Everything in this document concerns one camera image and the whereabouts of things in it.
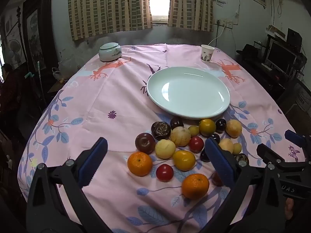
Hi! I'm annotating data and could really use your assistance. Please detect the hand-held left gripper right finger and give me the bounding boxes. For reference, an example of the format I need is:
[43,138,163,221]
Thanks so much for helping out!
[205,136,284,233]

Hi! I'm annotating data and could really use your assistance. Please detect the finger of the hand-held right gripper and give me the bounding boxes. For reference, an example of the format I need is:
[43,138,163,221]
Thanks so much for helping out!
[257,143,311,172]
[285,129,311,161]

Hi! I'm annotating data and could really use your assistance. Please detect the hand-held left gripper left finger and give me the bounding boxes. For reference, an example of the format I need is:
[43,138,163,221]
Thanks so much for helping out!
[25,137,112,233]

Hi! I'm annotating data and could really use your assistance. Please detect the pale yellow apricot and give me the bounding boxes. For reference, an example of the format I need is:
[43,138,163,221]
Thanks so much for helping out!
[219,138,234,154]
[155,139,176,159]
[225,119,243,138]

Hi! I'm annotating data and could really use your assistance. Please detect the reddish brown plum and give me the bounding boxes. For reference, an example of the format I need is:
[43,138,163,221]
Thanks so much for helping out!
[212,171,224,187]

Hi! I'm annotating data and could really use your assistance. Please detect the brown wrinkled passion fruit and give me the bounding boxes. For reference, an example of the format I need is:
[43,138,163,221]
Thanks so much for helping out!
[235,153,250,167]
[151,121,172,141]

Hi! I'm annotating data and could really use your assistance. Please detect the red cherry tomato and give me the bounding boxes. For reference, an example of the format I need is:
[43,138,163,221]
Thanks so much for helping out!
[156,164,174,182]
[189,136,204,153]

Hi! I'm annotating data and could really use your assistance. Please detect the orange mandarin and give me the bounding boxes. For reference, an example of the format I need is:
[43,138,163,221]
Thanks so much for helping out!
[127,151,153,177]
[181,173,210,200]

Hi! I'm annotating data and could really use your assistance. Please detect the yellow-orange plum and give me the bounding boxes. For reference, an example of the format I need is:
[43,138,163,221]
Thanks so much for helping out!
[199,119,217,136]
[172,150,196,171]

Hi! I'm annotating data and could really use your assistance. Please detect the tan pear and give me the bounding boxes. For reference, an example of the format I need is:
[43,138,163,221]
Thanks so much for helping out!
[170,126,191,147]

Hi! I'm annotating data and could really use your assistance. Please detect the large dark red plum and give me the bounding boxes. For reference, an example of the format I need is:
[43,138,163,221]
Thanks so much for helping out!
[135,133,156,155]

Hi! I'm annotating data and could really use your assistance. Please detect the white oval plate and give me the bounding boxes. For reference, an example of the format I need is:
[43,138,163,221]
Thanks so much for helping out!
[146,66,231,120]

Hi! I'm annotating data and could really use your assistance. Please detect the person's right hand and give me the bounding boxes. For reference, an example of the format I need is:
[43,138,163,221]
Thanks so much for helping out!
[284,197,296,221]

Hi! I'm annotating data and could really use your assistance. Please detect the black mesh chair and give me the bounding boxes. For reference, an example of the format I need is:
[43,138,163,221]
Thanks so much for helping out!
[277,78,311,129]

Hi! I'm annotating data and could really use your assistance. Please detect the pink printed tablecloth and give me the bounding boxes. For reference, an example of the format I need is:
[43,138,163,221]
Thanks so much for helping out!
[18,43,300,233]

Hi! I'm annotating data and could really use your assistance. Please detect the computer monitor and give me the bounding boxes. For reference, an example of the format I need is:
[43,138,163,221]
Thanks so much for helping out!
[265,41,298,73]

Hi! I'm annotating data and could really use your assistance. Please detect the black hat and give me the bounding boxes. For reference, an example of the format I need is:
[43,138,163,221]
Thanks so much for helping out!
[237,44,261,56]

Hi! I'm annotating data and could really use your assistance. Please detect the black speaker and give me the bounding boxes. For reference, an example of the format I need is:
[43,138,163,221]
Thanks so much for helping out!
[287,28,303,50]

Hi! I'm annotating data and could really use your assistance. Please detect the printed paper cup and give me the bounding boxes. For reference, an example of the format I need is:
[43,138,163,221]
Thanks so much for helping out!
[200,44,215,62]

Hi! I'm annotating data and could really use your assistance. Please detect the white ceramic lidded jar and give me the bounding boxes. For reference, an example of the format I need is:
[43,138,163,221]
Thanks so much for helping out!
[98,42,122,62]

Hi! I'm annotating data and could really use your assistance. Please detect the dark framed picture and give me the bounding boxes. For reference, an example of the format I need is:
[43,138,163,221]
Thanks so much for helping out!
[23,2,52,71]

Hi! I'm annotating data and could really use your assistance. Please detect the white electric fan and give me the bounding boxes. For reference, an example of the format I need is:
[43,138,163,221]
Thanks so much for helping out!
[3,39,21,65]

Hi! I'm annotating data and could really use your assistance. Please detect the wide checked beige curtain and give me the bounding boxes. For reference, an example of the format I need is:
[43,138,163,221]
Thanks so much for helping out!
[67,0,153,41]

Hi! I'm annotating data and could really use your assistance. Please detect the narrow checked beige curtain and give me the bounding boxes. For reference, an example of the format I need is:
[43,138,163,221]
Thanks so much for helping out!
[168,0,214,32]

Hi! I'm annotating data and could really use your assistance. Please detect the bright window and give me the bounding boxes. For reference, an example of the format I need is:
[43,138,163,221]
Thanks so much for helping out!
[146,0,172,25]

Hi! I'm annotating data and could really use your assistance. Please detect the white mop handle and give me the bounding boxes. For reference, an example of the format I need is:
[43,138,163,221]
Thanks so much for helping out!
[36,61,46,107]

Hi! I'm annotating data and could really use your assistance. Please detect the white power cable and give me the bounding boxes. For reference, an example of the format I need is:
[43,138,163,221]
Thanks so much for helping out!
[208,25,225,45]

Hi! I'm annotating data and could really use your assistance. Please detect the white wall socket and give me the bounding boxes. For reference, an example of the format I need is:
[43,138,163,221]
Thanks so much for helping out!
[216,19,234,28]

